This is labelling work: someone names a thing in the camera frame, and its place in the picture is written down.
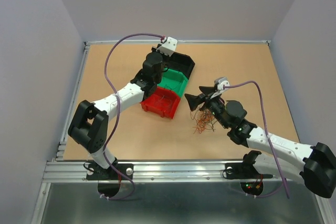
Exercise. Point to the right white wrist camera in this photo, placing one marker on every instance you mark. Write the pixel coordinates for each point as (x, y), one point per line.
(220, 86)

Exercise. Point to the aluminium left rail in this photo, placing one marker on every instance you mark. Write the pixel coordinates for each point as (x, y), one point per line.
(64, 136)

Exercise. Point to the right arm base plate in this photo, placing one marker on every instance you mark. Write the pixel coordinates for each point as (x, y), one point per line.
(236, 170)

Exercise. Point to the green plastic bin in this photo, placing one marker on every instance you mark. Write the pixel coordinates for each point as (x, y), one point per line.
(174, 81)

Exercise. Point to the red plastic bin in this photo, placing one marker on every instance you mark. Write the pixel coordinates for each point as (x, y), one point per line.
(162, 102)

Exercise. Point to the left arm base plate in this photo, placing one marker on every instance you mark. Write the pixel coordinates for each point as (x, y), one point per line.
(95, 172)

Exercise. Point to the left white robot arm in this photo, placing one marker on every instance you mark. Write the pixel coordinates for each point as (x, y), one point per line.
(89, 125)

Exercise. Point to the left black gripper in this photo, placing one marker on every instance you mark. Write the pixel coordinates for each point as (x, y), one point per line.
(154, 49)

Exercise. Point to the aluminium back rail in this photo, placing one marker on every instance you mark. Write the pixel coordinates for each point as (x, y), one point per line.
(155, 42)

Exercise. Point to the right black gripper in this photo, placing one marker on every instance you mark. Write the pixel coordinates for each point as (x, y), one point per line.
(194, 100)

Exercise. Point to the black plastic bin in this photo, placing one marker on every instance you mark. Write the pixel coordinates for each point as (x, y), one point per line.
(181, 63)

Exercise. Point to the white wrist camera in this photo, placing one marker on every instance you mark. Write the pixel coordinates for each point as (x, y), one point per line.
(167, 46)
(220, 86)

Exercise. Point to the aluminium front rail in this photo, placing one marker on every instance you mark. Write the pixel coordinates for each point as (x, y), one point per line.
(146, 172)

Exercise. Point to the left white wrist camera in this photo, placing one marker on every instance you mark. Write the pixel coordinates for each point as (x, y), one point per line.
(167, 46)

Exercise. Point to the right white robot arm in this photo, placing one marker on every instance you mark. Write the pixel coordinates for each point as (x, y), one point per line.
(311, 165)

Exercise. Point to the aluminium rail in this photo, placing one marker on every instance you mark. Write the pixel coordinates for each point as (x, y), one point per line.
(155, 42)
(146, 172)
(64, 136)

